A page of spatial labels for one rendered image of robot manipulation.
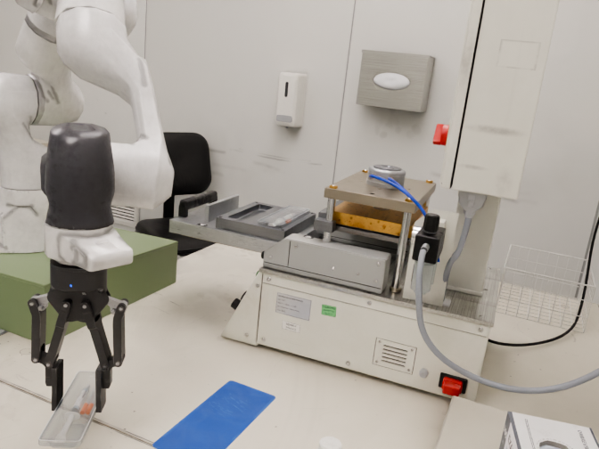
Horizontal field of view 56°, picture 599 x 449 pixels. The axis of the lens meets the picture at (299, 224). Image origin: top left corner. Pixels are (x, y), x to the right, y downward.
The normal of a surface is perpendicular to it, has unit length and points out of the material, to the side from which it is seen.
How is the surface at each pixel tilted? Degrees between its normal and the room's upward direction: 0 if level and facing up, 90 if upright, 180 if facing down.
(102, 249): 16
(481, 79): 90
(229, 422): 0
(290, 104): 90
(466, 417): 0
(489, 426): 0
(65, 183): 86
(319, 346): 90
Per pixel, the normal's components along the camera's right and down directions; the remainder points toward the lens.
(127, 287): 0.91, 0.20
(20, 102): 0.77, 0.17
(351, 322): -0.36, 0.21
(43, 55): 0.07, 0.71
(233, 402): 0.11, -0.96
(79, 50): -0.16, 0.30
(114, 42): 0.51, -0.29
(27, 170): 0.42, 0.28
